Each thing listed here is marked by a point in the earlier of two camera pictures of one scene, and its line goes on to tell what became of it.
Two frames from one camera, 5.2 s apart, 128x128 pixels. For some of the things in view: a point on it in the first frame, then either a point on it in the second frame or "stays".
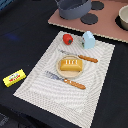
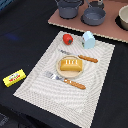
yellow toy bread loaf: (71, 65) stays
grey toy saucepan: (74, 9) -> (93, 16)
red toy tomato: (67, 39) stays
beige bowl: (123, 14) stays
